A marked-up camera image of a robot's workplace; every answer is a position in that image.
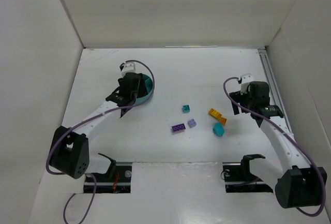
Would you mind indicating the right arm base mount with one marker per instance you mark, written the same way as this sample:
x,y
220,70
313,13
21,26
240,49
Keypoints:
x,y
239,179

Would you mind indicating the dark purple long lego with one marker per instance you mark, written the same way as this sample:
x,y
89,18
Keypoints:
x,y
178,128

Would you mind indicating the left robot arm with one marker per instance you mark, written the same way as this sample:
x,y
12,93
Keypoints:
x,y
70,149

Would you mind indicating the teal square lego brick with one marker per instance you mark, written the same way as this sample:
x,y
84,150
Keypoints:
x,y
186,108

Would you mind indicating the teal rounded lego piece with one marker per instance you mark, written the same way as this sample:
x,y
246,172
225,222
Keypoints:
x,y
218,129

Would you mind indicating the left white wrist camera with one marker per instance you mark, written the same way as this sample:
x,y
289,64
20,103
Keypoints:
x,y
127,67

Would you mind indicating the yellow long lego brick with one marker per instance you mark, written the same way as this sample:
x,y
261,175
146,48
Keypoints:
x,y
215,114

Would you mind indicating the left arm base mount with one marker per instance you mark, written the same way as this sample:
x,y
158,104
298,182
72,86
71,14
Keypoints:
x,y
111,176

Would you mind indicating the teal round divided container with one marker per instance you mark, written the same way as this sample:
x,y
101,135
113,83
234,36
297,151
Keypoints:
x,y
145,91

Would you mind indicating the light purple square lego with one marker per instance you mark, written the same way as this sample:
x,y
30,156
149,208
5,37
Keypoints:
x,y
192,123

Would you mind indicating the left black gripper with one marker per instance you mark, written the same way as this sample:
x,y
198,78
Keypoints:
x,y
124,104

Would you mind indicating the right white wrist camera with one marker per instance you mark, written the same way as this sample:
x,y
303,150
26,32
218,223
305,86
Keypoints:
x,y
244,82

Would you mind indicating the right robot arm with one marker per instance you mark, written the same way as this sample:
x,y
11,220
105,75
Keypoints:
x,y
299,182

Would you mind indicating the aluminium rail right side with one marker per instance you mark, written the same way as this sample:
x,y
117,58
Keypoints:
x,y
274,90

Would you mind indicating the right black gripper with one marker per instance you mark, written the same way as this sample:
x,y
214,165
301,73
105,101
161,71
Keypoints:
x,y
239,99

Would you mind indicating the orange square lego brick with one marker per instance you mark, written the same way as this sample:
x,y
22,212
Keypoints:
x,y
223,121

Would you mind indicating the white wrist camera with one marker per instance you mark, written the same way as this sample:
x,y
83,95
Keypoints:
x,y
244,82
127,67

